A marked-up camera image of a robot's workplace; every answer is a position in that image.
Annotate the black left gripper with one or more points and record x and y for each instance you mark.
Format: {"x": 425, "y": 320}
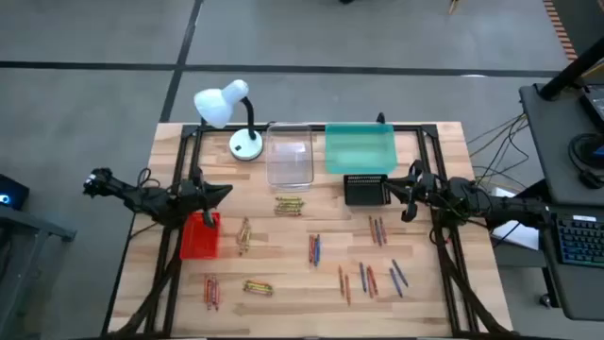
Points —
{"x": 191, "y": 203}

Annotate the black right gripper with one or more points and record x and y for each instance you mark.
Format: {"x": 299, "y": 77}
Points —
{"x": 427, "y": 191}

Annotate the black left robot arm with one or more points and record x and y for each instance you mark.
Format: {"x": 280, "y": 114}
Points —
{"x": 141, "y": 200}

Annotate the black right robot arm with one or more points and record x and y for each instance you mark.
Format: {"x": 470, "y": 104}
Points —
{"x": 509, "y": 208}

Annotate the black plastic basket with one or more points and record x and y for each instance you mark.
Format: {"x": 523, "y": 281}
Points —
{"x": 365, "y": 191}

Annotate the red plastic basket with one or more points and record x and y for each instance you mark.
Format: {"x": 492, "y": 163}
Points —
{"x": 198, "y": 243}

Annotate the teal plastic tray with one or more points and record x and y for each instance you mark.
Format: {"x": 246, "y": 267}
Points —
{"x": 361, "y": 148}

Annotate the black clamp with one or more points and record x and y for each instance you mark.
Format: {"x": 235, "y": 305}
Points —
{"x": 380, "y": 118}

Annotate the clear plastic container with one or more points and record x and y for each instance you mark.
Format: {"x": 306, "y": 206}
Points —
{"x": 289, "y": 160}

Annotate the white desk lamp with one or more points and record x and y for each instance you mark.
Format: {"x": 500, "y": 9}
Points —
{"x": 212, "y": 106}

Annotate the white paper sheet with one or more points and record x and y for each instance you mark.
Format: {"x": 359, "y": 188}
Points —
{"x": 519, "y": 236}

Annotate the grey desk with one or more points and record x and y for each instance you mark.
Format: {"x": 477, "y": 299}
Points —
{"x": 552, "y": 141}

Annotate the grey metal cart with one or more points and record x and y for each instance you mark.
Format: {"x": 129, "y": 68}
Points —
{"x": 38, "y": 222}

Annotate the black caster wheel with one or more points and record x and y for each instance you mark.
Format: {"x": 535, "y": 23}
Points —
{"x": 545, "y": 300}

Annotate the black backlit keyboard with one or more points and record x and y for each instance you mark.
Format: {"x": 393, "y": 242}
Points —
{"x": 582, "y": 241}

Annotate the black headphones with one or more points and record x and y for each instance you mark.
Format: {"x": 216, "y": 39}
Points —
{"x": 589, "y": 179}

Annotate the yellow stand leg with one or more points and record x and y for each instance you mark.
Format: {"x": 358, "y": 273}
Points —
{"x": 454, "y": 5}

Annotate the black device with blue light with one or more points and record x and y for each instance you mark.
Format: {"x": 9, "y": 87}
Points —
{"x": 16, "y": 191}

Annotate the black pole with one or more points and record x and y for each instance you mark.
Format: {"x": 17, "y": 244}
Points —
{"x": 566, "y": 75}

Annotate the grey keyboard shelf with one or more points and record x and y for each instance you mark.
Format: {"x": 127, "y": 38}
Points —
{"x": 580, "y": 293}

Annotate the black laptop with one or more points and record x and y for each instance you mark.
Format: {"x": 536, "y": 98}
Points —
{"x": 595, "y": 106}

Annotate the orange black striped strip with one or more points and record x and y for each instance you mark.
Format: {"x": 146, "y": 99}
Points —
{"x": 561, "y": 33}

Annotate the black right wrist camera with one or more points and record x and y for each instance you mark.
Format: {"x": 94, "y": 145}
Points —
{"x": 409, "y": 213}

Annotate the black metal table frame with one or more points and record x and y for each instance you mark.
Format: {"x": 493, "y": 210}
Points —
{"x": 428, "y": 130}

